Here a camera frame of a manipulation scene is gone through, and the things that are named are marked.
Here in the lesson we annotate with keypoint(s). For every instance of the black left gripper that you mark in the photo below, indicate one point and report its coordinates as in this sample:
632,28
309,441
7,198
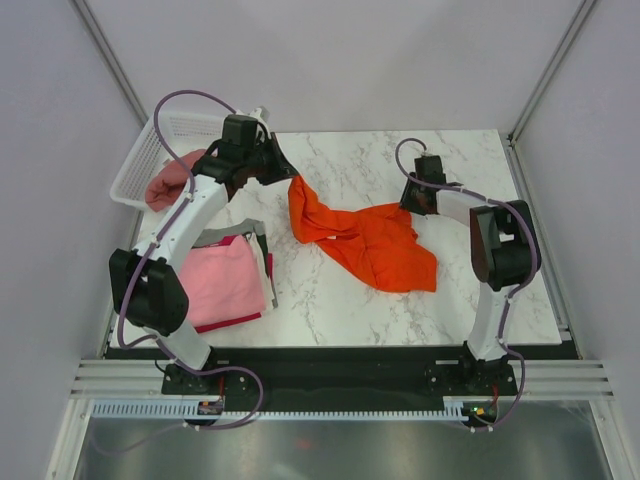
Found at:
282,168

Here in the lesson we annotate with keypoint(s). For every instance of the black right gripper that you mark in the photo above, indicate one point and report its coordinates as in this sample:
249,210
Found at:
407,203

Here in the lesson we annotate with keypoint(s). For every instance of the orange t shirt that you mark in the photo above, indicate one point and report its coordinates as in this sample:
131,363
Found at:
377,245

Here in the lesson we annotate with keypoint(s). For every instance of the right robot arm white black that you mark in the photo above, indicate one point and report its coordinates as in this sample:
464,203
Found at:
504,249

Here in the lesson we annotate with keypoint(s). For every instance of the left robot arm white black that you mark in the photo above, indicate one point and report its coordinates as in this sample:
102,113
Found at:
145,286

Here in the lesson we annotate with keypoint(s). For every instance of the grey folded t shirt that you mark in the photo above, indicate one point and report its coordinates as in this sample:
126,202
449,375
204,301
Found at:
212,236

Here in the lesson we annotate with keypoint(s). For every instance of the white plastic basket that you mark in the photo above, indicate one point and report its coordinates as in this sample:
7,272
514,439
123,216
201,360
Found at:
183,132

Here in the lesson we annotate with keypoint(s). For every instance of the dusty pink shirt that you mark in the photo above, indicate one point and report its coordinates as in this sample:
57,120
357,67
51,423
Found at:
164,189

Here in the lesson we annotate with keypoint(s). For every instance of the pink folded t shirt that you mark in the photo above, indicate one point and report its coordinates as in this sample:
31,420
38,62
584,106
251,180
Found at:
220,285

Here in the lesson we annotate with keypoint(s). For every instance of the white folded t shirt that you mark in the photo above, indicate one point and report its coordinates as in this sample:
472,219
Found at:
267,287

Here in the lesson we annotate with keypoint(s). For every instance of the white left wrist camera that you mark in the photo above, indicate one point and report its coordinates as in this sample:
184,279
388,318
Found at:
261,113

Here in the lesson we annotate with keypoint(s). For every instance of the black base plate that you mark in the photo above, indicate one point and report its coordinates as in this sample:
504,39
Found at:
344,379

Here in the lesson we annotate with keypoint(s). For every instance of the right aluminium frame post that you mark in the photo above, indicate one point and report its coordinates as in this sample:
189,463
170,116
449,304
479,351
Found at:
552,67

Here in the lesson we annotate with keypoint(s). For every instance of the aluminium frame post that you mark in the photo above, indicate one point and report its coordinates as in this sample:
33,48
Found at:
106,52
552,67

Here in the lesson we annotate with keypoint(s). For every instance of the left aluminium frame post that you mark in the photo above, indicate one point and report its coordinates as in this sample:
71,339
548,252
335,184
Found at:
106,52

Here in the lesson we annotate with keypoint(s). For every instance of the white slotted cable duct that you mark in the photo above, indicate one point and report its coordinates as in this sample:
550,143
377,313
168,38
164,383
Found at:
182,409

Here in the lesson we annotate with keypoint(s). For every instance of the aluminium front rail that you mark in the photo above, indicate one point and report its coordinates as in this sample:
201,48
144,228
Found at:
544,380

